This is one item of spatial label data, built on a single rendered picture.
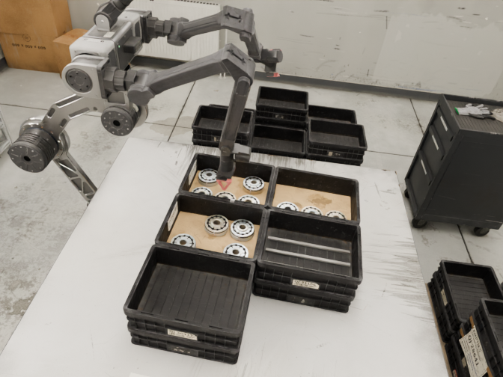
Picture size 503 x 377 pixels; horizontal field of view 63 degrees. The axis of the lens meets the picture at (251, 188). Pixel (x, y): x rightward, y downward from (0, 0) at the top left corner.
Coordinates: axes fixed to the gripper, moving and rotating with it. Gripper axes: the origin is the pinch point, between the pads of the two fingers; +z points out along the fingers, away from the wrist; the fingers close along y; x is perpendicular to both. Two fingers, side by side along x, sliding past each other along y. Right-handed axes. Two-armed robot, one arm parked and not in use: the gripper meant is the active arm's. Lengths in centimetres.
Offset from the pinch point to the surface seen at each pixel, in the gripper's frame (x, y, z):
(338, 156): -62, 98, 46
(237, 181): -3.3, 16.7, 11.9
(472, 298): -141, 13, 68
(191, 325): -2, -68, 1
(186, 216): 14.6, -12.2, 11.8
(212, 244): 0.1, -25.8, 11.7
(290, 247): -32.2, -20.3, 11.8
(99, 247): 50, -27, 25
